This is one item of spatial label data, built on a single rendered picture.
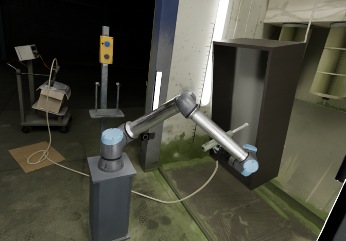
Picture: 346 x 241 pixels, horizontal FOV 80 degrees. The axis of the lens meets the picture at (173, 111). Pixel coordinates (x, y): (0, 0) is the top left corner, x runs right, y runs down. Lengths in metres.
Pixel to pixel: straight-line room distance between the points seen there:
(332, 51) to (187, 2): 1.53
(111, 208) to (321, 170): 2.14
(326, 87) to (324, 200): 1.14
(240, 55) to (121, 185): 1.57
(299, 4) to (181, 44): 1.37
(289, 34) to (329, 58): 0.56
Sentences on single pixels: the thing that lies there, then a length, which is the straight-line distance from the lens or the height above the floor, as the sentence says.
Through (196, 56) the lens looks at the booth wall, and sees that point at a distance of 2.45.
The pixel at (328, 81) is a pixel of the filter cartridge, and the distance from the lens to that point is 2.64.
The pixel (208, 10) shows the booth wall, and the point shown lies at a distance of 2.51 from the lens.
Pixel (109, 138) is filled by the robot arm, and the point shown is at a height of 0.90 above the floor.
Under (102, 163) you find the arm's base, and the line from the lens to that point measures 1.60.
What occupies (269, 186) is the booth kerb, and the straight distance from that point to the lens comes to 2.88.
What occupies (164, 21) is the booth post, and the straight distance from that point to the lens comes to 2.22.
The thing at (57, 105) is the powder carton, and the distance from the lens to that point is 3.56.
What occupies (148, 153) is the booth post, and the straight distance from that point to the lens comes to 2.56.
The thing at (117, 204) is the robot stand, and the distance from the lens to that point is 1.73.
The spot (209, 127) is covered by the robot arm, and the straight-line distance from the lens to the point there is 1.30.
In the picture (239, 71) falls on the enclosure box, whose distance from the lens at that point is 2.19.
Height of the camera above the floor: 1.57
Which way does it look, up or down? 18 degrees down
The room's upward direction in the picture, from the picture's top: 8 degrees clockwise
